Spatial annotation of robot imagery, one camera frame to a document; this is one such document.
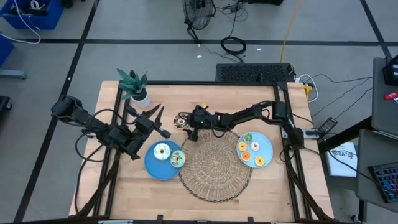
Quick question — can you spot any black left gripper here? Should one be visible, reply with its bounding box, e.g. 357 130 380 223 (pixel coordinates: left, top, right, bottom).
126 103 172 139

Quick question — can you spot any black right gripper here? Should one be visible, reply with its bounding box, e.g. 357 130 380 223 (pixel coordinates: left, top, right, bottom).
177 105 216 142

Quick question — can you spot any large chocolate frosted donut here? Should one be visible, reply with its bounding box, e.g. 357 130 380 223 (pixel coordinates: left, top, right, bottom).
173 114 189 131

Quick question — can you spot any large white teal-drizzled donut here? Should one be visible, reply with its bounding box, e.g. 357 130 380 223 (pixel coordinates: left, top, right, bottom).
153 142 172 161

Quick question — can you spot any large teal chocolate-drizzled donut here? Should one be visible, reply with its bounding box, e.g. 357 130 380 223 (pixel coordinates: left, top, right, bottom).
169 149 187 169

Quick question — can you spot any green plant in white pot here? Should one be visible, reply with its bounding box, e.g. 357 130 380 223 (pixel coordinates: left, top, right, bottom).
116 68 152 109

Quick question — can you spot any round woven straw placemat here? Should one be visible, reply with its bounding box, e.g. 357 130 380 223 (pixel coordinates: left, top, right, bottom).
178 129 252 203

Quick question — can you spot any dark blue plate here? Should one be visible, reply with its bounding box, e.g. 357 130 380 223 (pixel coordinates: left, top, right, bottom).
144 139 184 181

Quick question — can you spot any black computer case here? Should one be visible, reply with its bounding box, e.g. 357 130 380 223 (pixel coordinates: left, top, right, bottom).
215 63 296 83

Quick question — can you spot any light blue plate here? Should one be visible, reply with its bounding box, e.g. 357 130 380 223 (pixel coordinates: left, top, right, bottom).
236 131 274 169

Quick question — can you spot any black floor fan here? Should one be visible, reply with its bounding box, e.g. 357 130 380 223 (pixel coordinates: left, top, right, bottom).
182 0 216 43

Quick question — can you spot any black power adapter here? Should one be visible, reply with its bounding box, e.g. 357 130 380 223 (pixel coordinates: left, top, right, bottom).
317 116 339 135

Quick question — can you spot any blue plastic bin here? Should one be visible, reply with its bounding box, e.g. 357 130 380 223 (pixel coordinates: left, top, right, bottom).
0 32 16 68
0 0 65 31

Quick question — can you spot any grey stand foot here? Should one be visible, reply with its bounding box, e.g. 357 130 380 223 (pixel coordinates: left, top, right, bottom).
0 69 28 80

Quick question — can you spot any black chair base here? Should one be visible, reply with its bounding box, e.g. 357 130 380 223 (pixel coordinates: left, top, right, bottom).
0 95 13 112

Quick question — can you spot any white printed paper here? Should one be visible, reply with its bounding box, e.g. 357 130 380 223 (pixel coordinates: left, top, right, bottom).
325 142 358 178

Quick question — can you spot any grey desk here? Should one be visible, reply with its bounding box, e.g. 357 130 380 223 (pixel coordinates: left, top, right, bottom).
355 128 398 215
371 57 398 138

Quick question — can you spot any black backlit keyboard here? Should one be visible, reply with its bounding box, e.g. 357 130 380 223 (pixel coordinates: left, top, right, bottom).
368 161 398 204

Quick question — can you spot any black desktop device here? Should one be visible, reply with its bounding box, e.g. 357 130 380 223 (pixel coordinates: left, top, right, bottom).
382 54 398 87

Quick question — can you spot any black aluminium table frame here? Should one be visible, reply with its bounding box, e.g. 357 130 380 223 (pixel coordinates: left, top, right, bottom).
68 80 335 224

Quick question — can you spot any coiled black cable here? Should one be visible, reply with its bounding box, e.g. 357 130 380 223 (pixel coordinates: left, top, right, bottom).
220 0 248 63

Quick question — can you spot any white cable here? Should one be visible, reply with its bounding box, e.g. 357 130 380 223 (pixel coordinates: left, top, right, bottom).
0 0 42 45
295 73 320 103

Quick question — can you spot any yellow floor cable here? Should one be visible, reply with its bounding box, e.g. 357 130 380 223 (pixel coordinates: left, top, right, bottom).
279 0 303 64

